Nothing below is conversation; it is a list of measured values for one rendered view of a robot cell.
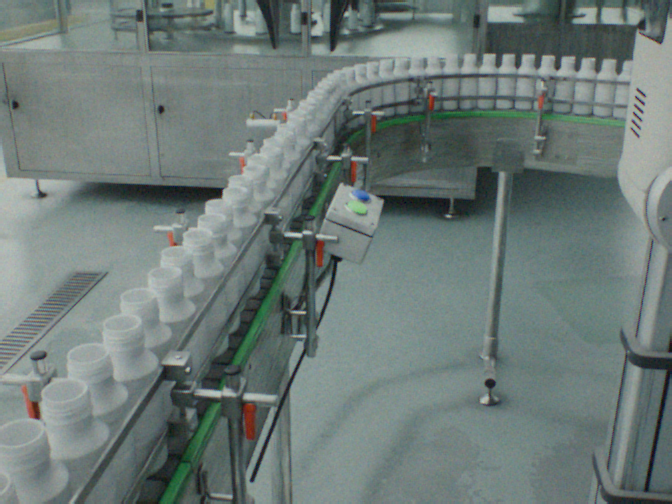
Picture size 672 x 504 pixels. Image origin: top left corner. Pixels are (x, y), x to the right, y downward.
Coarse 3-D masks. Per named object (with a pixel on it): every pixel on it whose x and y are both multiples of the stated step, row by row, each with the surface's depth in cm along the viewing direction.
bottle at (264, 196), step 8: (248, 168) 123; (256, 168) 124; (264, 168) 122; (256, 176) 121; (264, 176) 122; (256, 184) 121; (264, 184) 122; (256, 192) 122; (264, 192) 122; (272, 192) 124; (264, 200) 122; (272, 200) 123; (264, 208) 122; (264, 232) 124; (264, 240) 124; (264, 248) 125
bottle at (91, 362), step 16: (80, 352) 69; (96, 352) 70; (80, 368) 67; (96, 368) 67; (112, 368) 69; (96, 384) 67; (112, 384) 69; (96, 400) 68; (112, 400) 68; (128, 400) 70; (96, 416) 67; (112, 416) 68; (112, 432) 69; (128, 448) 71; (128, 464) 71; (128, 480) 72
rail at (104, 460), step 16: (336, 112) 188; (304, 160) 147; (304, 192) 150; (288, 224) 135; (240, 256) 103; (224, 272) 97; (256, 272) 114; (208, 304) 89; (240, 304) 104; (192, 320) 85; (224, 336) 97; (160, 384) 75; (144, 400) 71; (128, 416) 68; (128, 432) 67; (112, 448) 64; (160, 448) 76; (96, 464) 62; (144, 464) 72; (96, 480) 61; (144, 480) 72; (80, 496) 59; (128, 496) 68
